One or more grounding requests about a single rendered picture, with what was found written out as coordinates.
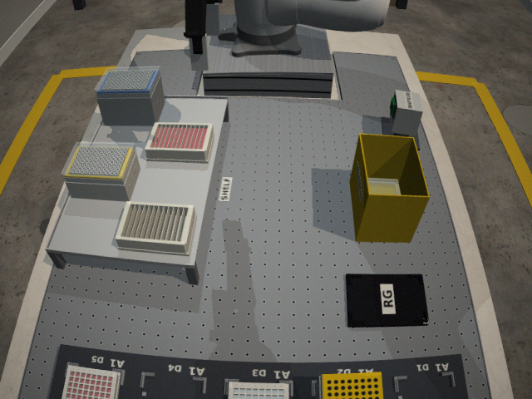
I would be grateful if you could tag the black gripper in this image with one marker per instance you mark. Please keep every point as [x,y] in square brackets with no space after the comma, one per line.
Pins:
[195,29]

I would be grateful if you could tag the white trough reservoir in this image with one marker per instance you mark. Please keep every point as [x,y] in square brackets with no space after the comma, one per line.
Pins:
[155,223]

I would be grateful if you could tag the yellow open-top box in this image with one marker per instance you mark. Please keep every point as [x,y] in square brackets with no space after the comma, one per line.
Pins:
[387,218]

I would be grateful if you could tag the grey flat table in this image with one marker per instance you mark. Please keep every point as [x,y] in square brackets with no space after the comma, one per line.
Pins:
[88,227]

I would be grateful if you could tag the yellow tip rack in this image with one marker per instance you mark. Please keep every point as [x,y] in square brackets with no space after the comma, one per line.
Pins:
[366,385]

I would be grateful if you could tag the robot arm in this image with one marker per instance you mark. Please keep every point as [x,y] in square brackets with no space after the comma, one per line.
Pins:
[267,27]

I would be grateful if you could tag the black flat rectangular pad with rg label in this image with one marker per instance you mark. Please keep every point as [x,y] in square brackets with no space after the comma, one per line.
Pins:
[385,300]

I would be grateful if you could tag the beige well plate with pink wells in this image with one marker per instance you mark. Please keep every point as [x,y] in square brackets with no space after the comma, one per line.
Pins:
[89,383]

